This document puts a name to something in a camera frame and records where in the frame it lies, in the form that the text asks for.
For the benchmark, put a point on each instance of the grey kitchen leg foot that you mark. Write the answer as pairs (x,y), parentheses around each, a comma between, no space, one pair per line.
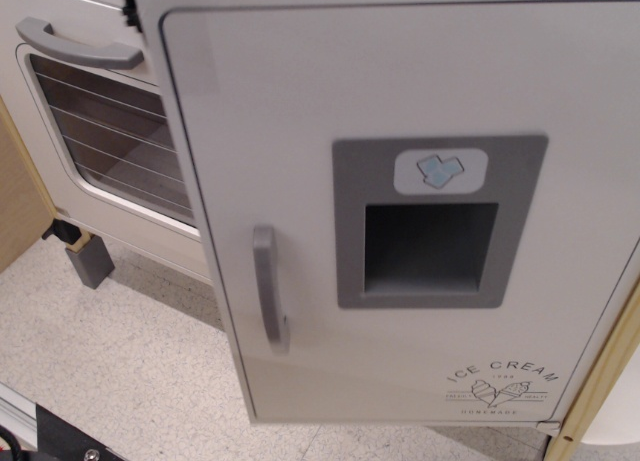
(92,262)

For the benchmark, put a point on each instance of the white toy fridge door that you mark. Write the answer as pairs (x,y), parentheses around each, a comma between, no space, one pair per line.
(257,92)

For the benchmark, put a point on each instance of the grey fridge door handle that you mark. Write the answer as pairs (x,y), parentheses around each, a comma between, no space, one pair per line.
(265,257)

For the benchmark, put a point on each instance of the light wooden left panel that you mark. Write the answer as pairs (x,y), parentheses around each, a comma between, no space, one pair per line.
(26,207)

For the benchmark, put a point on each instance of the white toy oven door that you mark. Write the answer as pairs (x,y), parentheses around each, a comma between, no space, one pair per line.
(100,141)

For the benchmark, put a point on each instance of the light wooden side post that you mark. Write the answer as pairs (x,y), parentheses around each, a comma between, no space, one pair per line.
(614,356)

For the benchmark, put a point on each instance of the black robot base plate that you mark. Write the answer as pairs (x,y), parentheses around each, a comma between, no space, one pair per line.
(45,436)

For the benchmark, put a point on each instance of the grey oven door handle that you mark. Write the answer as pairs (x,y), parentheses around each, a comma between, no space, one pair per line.
(40,35)

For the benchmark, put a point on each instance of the grey ice dispenser panel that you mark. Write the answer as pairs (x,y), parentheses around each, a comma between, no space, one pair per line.
(431,223)

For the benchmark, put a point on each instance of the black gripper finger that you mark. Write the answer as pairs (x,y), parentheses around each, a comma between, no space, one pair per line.
(130,12)

